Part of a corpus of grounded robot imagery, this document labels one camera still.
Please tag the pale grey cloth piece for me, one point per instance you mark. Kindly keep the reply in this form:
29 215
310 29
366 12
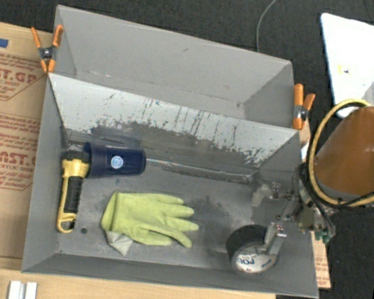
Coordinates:
119 243

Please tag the dark blue cup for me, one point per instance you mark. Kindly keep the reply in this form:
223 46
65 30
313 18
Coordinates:
124 165

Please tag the black tape roll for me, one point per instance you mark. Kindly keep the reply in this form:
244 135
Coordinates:
246 238

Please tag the yellow-green rubber glove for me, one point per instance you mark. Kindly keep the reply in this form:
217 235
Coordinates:
147 216

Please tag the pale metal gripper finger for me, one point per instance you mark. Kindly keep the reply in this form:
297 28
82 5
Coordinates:
261 195
274 243

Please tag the yellow and black flashlight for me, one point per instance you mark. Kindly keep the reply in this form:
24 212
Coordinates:
71 193

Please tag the grey metal bin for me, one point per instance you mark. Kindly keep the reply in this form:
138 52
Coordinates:
192 75

